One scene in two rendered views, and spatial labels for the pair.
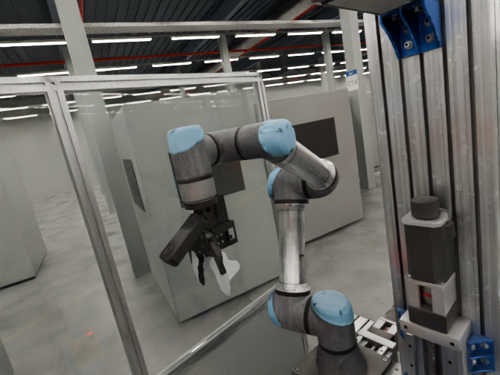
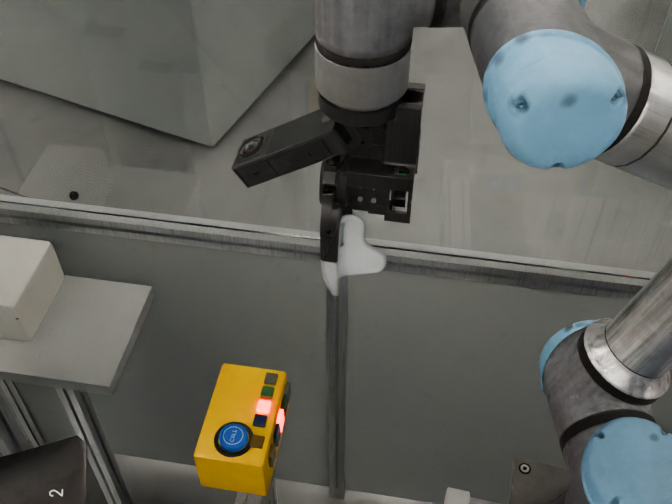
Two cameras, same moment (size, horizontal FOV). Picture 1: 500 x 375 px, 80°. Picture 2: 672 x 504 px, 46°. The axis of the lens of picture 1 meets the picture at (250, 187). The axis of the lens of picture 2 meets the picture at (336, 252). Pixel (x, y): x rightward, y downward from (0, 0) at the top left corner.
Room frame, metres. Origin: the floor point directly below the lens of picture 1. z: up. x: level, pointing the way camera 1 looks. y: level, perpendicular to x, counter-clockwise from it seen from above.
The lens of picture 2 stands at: (0.28, -0.30, 2.06)
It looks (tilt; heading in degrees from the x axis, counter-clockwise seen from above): 47 degrees down; 52
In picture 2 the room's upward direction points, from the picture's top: straight up
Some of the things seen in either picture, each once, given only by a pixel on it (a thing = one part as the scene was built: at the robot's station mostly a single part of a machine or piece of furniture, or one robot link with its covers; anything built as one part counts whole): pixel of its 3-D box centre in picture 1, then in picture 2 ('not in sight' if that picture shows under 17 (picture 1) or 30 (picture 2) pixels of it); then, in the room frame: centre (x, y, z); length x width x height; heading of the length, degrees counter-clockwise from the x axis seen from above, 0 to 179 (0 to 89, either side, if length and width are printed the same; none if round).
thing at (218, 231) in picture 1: (208, 224); (368, 146); (0.63, 0.10, 1.62); 0.09 x 0.08 x 0.12; 133
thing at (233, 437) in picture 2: not in sight; (233, 438); (0.52, 0.23, 1.08); 0.04 x 0.04 x 0.02
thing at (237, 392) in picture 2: not in sight; (244, 430); (0.55, 0.26, 1.02); 0.16 x 0.10 x 0.11; 43
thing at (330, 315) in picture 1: (331, 317); (625, 484); (0.81, -0.17, 1.20); 0.13 x 0.12 x 0.14; 56
